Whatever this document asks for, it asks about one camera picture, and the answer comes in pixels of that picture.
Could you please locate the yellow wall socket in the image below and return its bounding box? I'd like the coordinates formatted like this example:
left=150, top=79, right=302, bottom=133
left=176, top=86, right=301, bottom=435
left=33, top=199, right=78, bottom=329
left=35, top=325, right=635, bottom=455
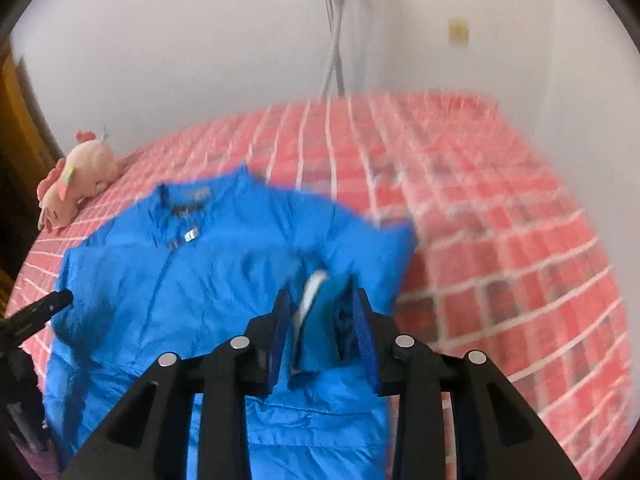
left=448, top=18, right=470, bottom=47

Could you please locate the red plaid bed sheet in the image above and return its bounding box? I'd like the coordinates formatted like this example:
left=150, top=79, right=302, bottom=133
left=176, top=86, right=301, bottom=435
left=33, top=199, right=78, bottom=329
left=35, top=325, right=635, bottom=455
left=1, top=92, right=634, bottom=479

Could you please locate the blue puffer jacket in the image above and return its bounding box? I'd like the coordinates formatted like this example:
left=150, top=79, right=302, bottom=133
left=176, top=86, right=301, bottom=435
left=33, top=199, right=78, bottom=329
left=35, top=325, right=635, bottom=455
left=44, top=168, right=416, bottom=479

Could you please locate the pink plush unicorn toy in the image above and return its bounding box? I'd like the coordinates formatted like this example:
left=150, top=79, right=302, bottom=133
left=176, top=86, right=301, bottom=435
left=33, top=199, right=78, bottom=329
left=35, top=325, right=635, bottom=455
left=36, top=131, right=122, bottom=233

